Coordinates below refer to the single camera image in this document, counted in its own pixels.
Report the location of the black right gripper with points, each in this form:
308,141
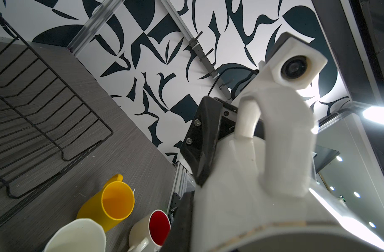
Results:
199,146

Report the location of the white mug red inside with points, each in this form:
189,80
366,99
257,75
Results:
150,233

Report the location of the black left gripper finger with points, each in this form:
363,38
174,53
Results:
179,238

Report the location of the dark green mug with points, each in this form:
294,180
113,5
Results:
80,235

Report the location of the black wire dish rack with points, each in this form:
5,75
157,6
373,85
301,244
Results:
45,125

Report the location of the white faceted mug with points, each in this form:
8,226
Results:
260,195

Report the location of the yellow mug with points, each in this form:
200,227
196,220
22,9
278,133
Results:
111,205

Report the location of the wall hook rail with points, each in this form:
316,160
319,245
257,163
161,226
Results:
208,66

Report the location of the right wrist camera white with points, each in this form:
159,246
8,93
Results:
293,63

